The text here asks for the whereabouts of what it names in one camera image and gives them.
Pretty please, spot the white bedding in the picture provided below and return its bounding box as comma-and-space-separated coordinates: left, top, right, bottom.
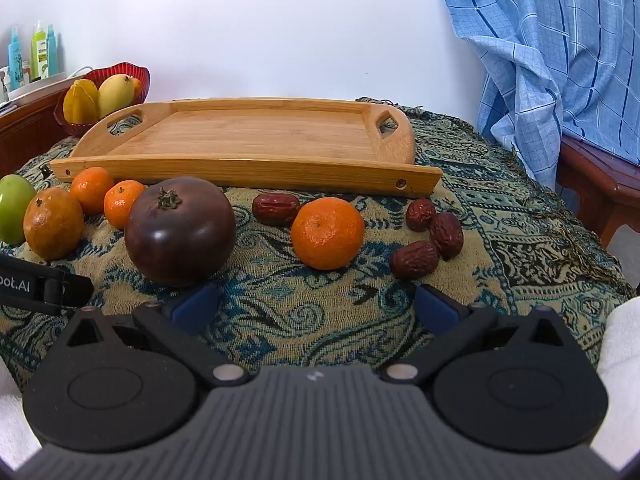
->
0, 295, 640, 476

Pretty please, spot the yellow starfruit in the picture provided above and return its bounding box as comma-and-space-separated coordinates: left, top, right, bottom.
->
61, 78, 99, 126

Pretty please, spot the green bottle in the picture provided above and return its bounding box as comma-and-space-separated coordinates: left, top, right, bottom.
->
31, 20, 50, 81

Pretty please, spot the brown wooden chair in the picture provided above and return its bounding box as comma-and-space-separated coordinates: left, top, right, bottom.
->
555, 135, 640, 248

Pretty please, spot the blue paisley table cloth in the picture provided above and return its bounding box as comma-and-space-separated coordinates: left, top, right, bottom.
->
0, 97, 636, 396

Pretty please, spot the brownish mottled orange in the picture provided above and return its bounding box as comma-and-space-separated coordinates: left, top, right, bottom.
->
22, 187, 85, 262

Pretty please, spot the white plastic tray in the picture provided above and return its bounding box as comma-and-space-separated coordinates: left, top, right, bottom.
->
2, 71, 83, 106

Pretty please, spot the wooden serving tray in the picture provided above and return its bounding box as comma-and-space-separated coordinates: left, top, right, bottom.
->
50, 99, 443, 198

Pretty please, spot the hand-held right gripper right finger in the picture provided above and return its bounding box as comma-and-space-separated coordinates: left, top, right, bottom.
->
379, 284, 585, 387

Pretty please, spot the green apple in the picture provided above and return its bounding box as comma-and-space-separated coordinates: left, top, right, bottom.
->
0, 174, 38, 246

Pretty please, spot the brown wooden cabinet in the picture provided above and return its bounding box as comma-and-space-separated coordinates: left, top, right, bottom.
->
0, 87, 68, 178

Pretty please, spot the teal spray bottle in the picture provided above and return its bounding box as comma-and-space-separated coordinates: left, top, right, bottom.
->
7, 26, 31, 92

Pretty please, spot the orange tangerine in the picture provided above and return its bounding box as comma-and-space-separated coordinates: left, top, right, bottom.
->
291, 197, 366, 271
103, 180, 147, 229
70, 166, 116, 215

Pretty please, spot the dark red apple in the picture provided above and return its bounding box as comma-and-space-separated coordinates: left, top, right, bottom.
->
124, 176, 237, 288

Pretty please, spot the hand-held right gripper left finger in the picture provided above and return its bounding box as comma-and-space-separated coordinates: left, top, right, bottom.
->
64, 282, 252, 389

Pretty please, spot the yellow mango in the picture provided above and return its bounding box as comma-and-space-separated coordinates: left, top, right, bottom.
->
96, 74, 136, 120

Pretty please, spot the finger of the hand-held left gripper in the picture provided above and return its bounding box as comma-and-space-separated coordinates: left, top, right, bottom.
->
44, 269, 94, 317

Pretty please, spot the dried red date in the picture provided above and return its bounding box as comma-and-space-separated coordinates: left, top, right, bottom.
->
429, 212, 465, 261
389, 240, 441, 281
405, 198, 437, 232
251, 192, 301, 226

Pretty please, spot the red ribbed fruit bowl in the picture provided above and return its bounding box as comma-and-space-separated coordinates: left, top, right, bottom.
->
54, 62, 152, 138

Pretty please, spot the blue plaid cloth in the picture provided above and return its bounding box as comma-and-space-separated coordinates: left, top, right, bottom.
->
432, 0, 640, 193

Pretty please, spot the blue bottle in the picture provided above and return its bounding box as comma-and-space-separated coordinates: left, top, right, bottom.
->
46, 24, 59, 77

